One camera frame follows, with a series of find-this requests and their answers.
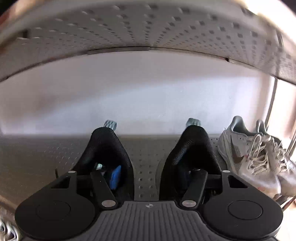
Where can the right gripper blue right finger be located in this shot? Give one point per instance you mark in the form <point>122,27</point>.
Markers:
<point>194,193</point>

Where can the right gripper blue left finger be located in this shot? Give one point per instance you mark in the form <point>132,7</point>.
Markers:
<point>102,191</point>

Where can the black mesh sneaker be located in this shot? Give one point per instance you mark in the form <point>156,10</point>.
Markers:
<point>104,147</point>
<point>193,151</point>

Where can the grey white mesh sneaker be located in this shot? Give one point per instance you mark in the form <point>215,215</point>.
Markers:
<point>245,154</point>

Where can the metal perforated shoe rack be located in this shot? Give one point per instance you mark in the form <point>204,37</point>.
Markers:
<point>68,66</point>

